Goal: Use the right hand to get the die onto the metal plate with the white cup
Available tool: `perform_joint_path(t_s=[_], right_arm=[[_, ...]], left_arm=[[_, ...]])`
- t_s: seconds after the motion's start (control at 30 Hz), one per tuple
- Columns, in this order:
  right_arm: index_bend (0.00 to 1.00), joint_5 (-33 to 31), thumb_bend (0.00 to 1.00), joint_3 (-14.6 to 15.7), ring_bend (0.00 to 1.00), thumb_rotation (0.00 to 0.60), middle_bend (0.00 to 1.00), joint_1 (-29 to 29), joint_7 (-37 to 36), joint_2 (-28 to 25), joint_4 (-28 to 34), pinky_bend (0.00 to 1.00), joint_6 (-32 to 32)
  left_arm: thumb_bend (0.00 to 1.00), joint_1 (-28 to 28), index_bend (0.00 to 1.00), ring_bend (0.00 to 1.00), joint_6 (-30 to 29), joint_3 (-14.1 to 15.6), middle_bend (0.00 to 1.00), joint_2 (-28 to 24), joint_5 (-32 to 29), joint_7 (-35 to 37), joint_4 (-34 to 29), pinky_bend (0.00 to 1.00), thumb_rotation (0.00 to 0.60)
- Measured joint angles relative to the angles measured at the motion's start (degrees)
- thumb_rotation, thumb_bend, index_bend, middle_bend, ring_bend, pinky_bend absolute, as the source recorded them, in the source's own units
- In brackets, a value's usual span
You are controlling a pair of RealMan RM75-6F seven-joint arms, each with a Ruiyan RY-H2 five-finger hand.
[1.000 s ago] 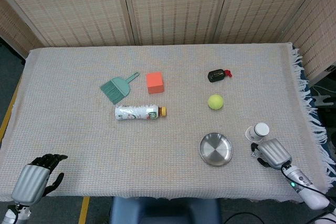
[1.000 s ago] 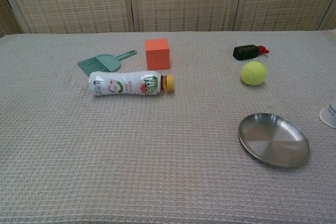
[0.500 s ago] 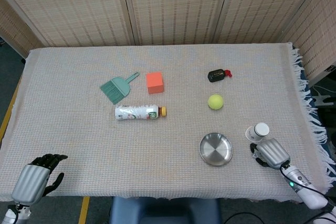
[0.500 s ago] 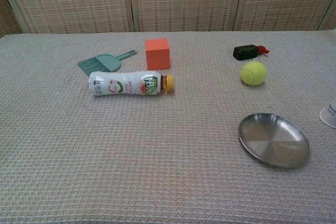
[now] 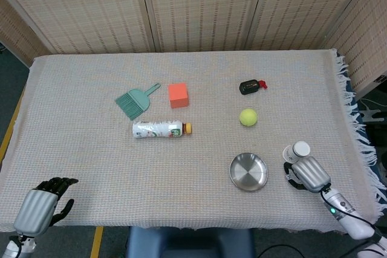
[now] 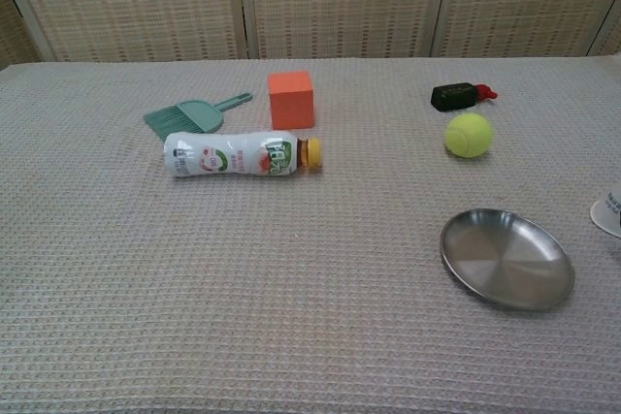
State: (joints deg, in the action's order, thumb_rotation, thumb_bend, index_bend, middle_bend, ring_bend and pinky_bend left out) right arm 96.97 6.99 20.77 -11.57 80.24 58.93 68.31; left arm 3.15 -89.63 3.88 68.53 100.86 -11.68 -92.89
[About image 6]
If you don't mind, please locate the orange foam cube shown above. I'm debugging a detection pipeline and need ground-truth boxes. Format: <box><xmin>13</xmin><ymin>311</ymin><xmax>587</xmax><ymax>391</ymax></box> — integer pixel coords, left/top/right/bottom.
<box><xmin>267</xmin><ymin>70</ymin><xmax>316</xmax><ymax>131</ymax></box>

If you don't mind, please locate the beige waffle weave tablecloth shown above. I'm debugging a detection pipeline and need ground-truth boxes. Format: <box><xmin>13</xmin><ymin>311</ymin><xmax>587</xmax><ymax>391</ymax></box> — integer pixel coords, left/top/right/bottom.
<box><xmin>0</xmin><ymin>52</ymin><xmax>621</xmax><ymax>414</ymax></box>

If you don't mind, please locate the white plastic bottle yellow cap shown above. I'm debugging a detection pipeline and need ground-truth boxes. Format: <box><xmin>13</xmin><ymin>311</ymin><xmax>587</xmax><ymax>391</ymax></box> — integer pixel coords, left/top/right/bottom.
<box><xmin>163</xmin><ymin>131</ymin><xmax>324</xmax><ymax>178</ymax></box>

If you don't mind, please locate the yellow tennis ball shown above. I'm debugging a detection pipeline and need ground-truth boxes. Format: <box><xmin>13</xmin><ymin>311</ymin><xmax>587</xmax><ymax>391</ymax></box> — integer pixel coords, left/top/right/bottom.
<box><xmin>443</xmin><ymin>111</ymin><xmax>494</xmax><ymax>159</ymax></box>

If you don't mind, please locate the green mini brush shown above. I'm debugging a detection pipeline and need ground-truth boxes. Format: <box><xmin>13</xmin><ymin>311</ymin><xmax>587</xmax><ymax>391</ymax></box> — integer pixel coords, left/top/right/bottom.
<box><xmin>143</xmin><ymin>108</ymin><xmax>205</xmax><ymax>142</ymax></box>

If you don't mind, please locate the white paper cup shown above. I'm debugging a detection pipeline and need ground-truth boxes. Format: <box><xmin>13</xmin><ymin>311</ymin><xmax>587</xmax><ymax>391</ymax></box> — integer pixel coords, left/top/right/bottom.
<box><xmin>589</xmin><ymin>189</ymin><xmax>621</xmax><ymax>239</ymax></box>

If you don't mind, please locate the small black bottle red cap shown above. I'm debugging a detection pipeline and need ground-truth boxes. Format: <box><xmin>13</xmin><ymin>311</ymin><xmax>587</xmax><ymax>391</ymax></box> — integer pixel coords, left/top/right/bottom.
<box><xmin>430</xmin><ymin>80</ymin><xmax>500</xmax><ymax>114</ymax></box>

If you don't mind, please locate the green mini dustpan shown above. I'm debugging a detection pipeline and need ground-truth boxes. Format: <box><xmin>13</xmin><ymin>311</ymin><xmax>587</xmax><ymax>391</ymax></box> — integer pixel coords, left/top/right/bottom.
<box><xmin>174</xmin><ymin>91</ymin><xmax>255</xmax><ymax>135</ymax></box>

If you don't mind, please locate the round silver metal bowl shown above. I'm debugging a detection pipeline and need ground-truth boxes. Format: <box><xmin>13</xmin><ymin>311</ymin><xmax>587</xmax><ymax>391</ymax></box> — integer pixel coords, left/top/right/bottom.
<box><xmin>440</xmin><ymin>207</ymin><xmax>576</xmax><ymax>313</ymax></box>

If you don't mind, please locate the woven folding screen panel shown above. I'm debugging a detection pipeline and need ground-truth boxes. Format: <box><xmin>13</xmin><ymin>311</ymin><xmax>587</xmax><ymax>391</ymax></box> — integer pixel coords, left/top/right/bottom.
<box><xmin>237</xmin><ymin>0</ymin><xmax>460</xmax><ymax>61</ymax></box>
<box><xmin>589</xmin><ymin>0</ymin><xmax>621</xmax><ymax>57</ymax></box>
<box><xmin>431</xmin><ymin>0</ymin><xmax>621</xmax><ymax>59</ymax></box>
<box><xmin>0</xmin><ymin>0</ymin><xmax>54</xmax><ymax>70</ymax></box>
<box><xmin>0</xmin><ymin>0</ymin><xmax>253</xmax><ymax>64</ymax></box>

